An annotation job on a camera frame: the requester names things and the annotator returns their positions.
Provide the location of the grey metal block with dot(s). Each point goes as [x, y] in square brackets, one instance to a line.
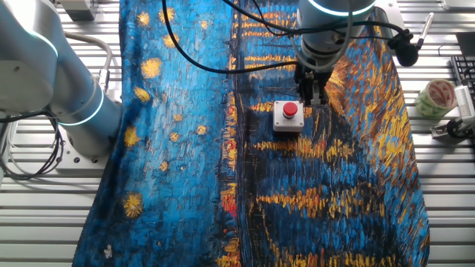
[78, 9]

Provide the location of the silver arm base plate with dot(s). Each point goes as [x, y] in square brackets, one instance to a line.
[81, 163]

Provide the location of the black clamp knob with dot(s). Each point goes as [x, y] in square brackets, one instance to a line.
[404, 50]

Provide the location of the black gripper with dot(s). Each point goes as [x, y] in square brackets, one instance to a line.
[313, 74]

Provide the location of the white box with red button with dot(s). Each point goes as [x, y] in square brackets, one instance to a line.
[288, 118]

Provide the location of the silver pen rod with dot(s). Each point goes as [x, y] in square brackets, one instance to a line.
[425, 31]

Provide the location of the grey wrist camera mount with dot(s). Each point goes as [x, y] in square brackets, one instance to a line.
[387, 16]

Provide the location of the starry night painting cloth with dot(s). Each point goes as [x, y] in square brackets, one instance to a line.
[178, 148]

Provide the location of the black keyboard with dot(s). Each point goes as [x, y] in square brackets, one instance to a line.
[464, 70]

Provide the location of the clear tape roll red print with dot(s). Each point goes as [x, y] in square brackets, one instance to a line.
[434, 100]

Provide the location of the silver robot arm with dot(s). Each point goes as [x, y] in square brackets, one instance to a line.
[41, 70]

